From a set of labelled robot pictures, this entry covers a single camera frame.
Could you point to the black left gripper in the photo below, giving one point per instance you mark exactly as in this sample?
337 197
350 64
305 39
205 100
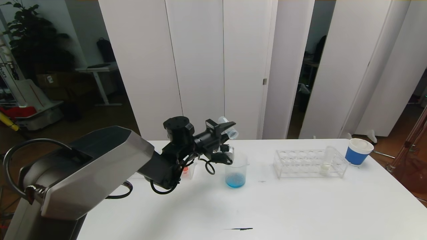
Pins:
211 128

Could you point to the test tube with blue pigment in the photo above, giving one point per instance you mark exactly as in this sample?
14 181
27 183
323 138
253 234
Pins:
232 133

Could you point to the test tube with red pigment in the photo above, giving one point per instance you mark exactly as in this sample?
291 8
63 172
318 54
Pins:
185 170

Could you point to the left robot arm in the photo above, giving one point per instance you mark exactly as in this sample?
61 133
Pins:
93 166

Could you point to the clear plastic beaker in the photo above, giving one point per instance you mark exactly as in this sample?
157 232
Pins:
236 180

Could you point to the clear acrylic test tube rack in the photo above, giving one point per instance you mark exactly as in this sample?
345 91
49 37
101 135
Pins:
307 166
190 170

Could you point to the test tube with pale yellow pigment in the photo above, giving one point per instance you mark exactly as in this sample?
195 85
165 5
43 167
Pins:
325 167

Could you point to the narrow white partition panel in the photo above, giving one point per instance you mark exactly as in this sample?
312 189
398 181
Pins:
287 66

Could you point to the white partition foot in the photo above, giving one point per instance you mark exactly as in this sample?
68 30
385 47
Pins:
371 136
347 136

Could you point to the blue white paper cup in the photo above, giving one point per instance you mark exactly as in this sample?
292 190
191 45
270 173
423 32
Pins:
355 156

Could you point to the white office desk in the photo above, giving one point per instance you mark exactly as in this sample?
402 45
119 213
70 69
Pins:
98 70

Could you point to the black backpack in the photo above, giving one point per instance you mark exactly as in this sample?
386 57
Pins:
105 49

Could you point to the cardboard box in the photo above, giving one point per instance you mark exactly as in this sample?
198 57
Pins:
50 80

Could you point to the reddish brown stand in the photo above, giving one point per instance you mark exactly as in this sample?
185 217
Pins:
413 166

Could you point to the white machine with base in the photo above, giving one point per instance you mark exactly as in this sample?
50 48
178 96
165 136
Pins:
30 100

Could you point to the dark green potted plant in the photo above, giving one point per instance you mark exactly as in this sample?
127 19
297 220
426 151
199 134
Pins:
36 43

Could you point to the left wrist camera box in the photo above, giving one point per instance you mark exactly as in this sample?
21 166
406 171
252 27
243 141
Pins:
229 153

